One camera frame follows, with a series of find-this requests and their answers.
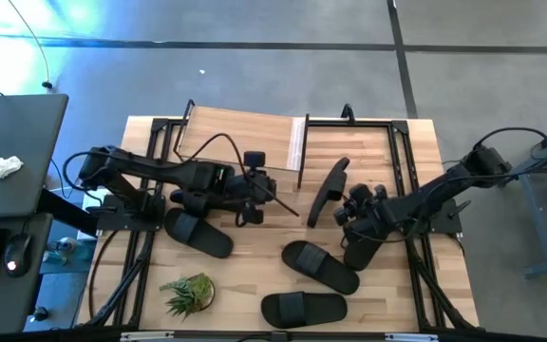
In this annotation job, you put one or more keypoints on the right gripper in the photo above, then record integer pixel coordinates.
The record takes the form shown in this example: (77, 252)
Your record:
(371, 221)

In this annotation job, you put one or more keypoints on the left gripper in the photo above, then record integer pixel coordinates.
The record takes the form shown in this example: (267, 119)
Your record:
(250, 187)

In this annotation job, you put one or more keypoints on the wooden shelf with black legs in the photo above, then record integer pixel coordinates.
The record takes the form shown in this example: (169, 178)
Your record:
(235, 133)

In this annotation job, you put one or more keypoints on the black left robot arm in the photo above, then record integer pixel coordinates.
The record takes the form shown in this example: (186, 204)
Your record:
(159, 167)

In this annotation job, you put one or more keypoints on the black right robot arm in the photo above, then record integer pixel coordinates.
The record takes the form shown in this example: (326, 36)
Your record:
(425, 195)

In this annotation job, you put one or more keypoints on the green succulent in pot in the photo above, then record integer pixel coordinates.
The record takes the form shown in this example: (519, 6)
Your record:
(190, 294)

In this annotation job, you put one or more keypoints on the black desk support bar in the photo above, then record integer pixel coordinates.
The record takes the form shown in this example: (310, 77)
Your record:
(67, 214)

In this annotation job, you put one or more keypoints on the teal water bottle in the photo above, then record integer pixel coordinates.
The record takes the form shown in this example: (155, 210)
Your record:
(64, 247)

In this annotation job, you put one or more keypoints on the small black device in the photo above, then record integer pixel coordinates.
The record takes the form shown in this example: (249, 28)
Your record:
(41, 314)

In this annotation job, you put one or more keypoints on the black computer mouse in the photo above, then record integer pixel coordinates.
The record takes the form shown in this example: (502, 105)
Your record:
(17, 254)

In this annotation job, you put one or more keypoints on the crumpled white tissue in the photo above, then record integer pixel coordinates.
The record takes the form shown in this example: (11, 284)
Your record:
(3, 168)

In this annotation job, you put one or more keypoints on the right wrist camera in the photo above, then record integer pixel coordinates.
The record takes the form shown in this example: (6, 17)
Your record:
(361, 194)

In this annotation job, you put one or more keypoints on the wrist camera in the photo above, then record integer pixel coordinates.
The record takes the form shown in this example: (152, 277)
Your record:
(254, 159)
(361, 194)

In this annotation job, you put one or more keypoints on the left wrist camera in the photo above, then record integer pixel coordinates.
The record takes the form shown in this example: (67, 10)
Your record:
(254, 159)

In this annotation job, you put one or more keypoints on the black frame clamp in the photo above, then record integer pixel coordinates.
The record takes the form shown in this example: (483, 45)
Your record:
(348, 113)

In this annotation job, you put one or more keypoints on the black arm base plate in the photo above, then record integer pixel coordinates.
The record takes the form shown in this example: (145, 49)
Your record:
(447, 223)
(112, 221)

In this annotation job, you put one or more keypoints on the black metal table frame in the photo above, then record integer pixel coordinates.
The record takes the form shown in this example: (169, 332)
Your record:
(159, 126)

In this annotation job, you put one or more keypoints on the silver bracket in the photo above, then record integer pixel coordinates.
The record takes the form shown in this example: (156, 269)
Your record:
(411, 337)
(145, 336)

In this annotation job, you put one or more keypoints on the grey-blue metal desk frame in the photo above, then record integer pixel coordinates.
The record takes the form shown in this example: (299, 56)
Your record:
(536, 218)

